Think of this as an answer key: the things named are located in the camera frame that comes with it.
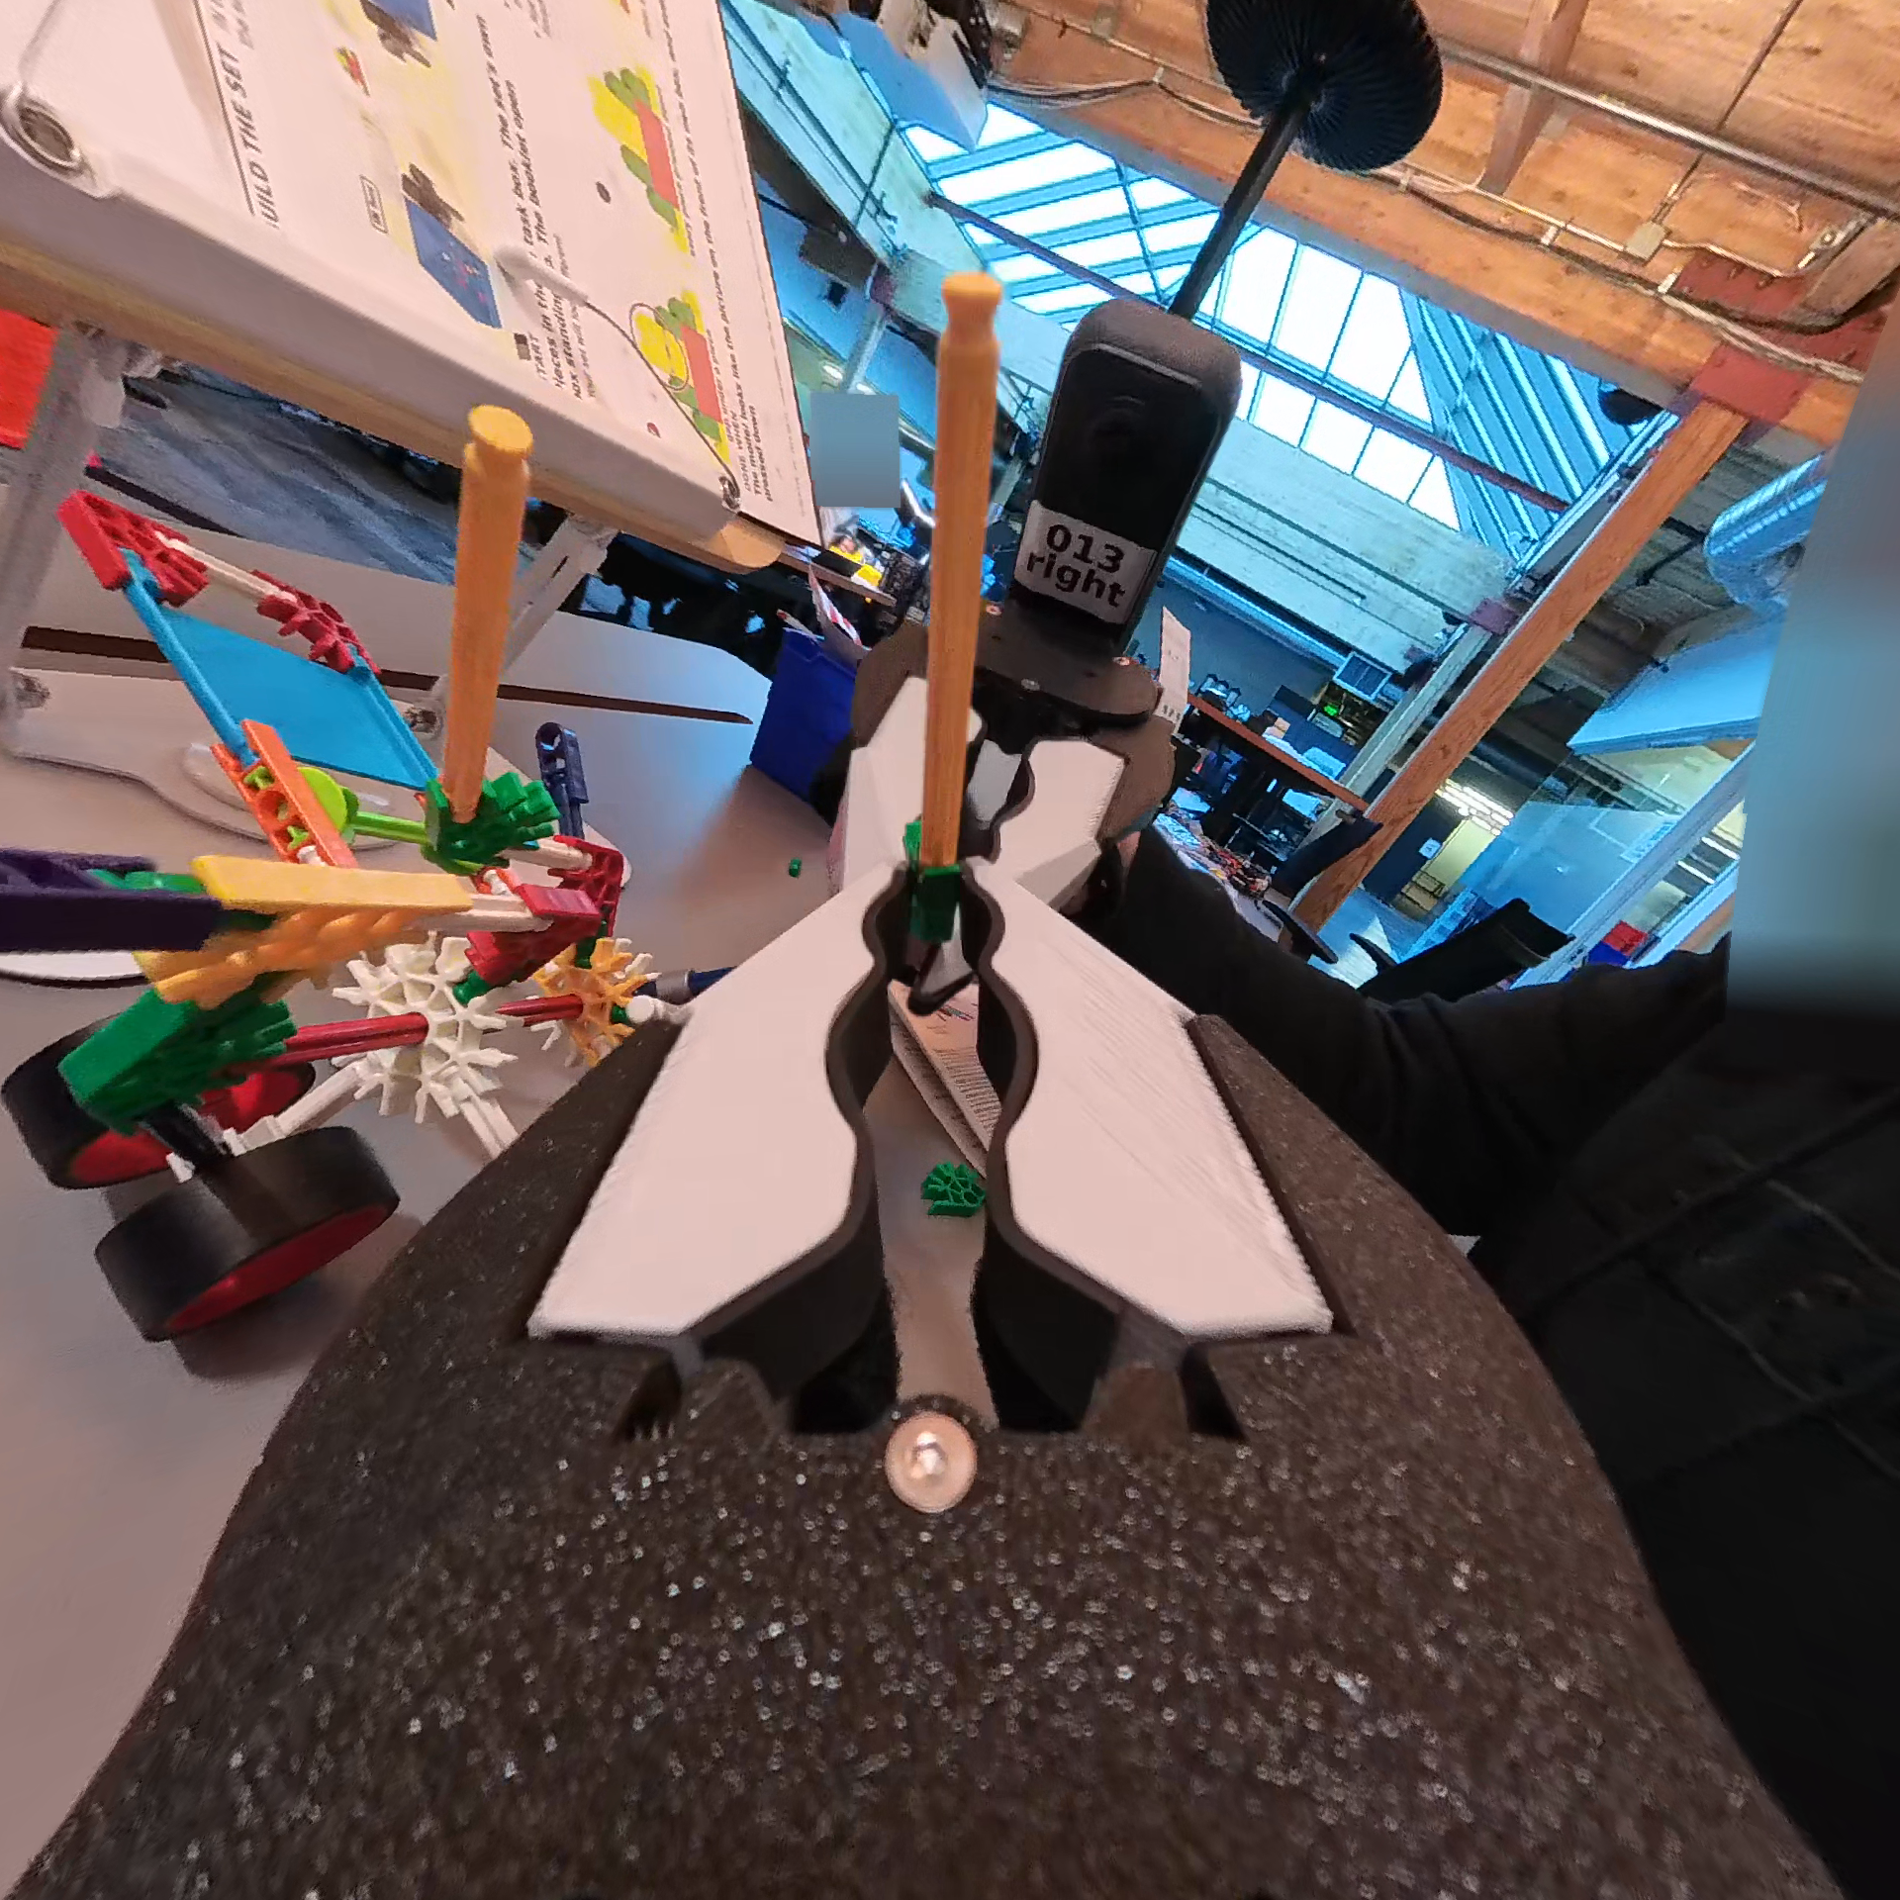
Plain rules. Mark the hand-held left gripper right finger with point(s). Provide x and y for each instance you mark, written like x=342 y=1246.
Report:
x=1159 y=1174

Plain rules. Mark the black pole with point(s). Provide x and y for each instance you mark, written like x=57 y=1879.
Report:
x=1247 y=193

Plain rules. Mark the person's right forearm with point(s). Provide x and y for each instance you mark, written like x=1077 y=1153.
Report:
x=1409 y=1070

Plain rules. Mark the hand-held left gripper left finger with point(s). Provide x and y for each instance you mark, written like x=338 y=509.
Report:
x=727 y=1174

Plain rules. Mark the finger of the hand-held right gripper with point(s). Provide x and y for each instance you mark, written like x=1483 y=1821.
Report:
x=877 y=802
x=1069 y=818

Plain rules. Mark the blue plastic bin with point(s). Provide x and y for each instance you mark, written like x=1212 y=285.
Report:
x=794 y=728

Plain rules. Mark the yellow plastic rod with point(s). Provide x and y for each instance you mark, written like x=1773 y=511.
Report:
x=957 y=565
x=483 y=639

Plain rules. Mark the colourful construction toy plane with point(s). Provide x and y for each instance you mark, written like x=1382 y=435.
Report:
x=282 y=682

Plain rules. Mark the printed instruction sheet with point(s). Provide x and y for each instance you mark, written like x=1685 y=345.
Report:
x=446 y=120

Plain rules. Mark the black office chair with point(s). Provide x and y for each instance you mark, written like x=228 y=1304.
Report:
x=1485 y=959
x=1321 y=877

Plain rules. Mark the green fan connector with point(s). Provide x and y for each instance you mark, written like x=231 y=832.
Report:
x=933 y=898
x=953 y=1191

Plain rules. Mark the clear plastic bag red header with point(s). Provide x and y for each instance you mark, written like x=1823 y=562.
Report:
x=839 y=611

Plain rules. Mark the wooden and white book stand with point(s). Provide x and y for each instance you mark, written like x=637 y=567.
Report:
x=148 y=237

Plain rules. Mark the red tote bag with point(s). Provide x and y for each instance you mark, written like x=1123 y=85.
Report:
x=23 y=380

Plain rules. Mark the toy instruction booklet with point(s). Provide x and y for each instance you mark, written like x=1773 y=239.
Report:
x=943 y=1085

